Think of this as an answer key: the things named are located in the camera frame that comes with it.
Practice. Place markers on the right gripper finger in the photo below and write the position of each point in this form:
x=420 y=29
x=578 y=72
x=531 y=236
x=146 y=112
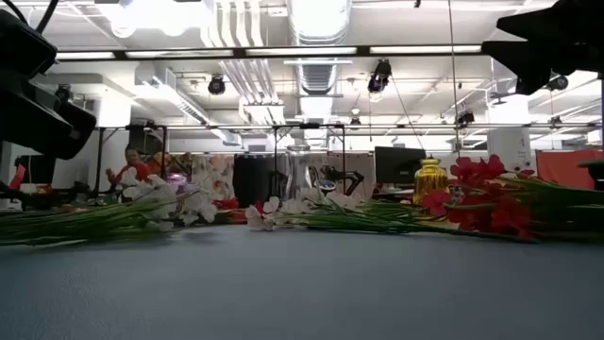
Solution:
x=533 y=61
x=542 y=21

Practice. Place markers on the white artificial flower bunch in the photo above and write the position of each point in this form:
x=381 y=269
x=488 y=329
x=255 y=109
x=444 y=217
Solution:
x=340 y=199
x=200 y=205
x=151 y=196
x=257 y=221

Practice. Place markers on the purple glass vase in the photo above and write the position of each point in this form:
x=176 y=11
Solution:
x=177 y=181

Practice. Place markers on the red artificial flower bunch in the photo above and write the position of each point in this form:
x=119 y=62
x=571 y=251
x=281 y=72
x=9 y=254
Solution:
x=226 y=204
x=500 y=217

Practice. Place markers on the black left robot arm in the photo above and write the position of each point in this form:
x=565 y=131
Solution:
x=23 y=47

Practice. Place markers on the black background robot arm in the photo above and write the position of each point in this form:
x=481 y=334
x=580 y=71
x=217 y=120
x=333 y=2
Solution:
x=342 y=177

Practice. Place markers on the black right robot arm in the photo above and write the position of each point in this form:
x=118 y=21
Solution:
x=595 y=172

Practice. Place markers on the yellow glass vase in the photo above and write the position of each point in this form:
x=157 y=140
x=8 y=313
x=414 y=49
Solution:
x=430 y=181

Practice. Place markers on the clear glass vase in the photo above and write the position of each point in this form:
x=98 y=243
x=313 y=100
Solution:
x=298 y=170

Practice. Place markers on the white pillar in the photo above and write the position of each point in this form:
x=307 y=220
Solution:
x=509 y=137

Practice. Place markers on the person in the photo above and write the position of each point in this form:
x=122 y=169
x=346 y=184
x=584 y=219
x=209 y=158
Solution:
x=137 y=170

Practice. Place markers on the orange partition panel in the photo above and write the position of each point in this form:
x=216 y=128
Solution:
x=566 y=170

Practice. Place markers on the black computer monitor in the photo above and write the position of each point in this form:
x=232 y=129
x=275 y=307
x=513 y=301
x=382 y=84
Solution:
x=398 y=165

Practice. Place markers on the floral patterned curtain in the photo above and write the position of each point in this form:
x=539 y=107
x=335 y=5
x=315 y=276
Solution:
x=212 y=177

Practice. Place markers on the black ceiling camera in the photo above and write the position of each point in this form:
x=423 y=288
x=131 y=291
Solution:
x=380 y=75
x=558 y=82
x=63 y=93
x=464 y=118
x=216 y=86

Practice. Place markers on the black light bar frame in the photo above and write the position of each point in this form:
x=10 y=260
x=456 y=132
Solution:
x=236 y=52

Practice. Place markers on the silver ventilation duct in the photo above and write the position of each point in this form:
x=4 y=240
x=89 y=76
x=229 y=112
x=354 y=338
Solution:
x=318 y=47

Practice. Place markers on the black metal station frame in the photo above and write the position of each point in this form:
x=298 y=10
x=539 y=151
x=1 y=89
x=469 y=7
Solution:
x=275 y=156

